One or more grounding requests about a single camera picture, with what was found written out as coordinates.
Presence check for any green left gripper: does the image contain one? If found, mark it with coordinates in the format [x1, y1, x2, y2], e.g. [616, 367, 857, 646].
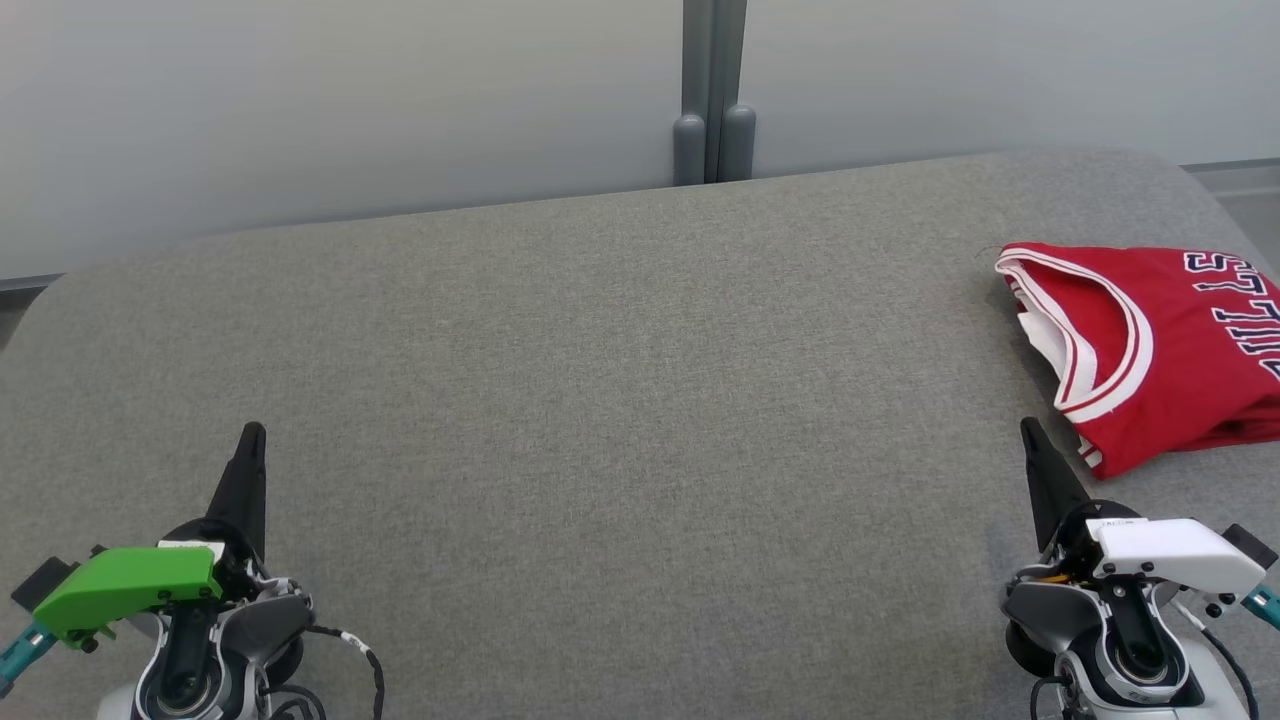
[32, 421, 269, 651]

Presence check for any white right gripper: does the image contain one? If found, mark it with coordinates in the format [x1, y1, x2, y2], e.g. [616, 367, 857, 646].
[1019, 417, 1267, 602]

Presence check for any red and white basketball jersey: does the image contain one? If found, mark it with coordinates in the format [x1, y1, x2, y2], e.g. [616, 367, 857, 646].
[994, 241, 1280, 480]

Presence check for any black cable with white bands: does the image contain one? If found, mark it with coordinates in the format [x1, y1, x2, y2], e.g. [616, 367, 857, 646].
[262, 624, 387, 720]

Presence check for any grey double partition post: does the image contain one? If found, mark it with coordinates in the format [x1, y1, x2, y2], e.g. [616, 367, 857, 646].
[672, 0, 759, 187]

